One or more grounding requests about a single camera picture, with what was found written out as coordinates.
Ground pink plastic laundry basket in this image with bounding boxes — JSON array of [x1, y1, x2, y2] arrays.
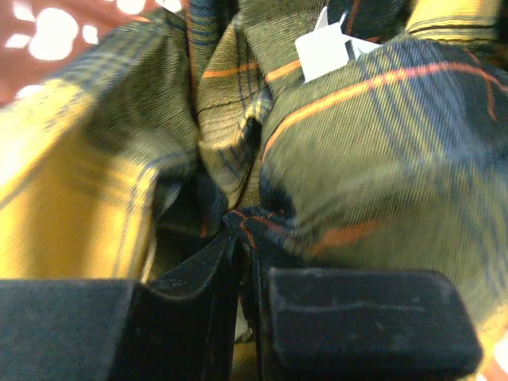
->
[[1, 1, 187, 106]]

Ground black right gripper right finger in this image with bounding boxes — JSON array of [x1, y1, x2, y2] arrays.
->
[[249, 239, 483, 380]]

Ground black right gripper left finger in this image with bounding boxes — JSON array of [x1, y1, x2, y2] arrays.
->
[[1, 231, 237, 380]]

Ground yellow plaid shirt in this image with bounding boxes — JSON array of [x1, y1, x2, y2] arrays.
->
[[1, 1, 507, 380]]

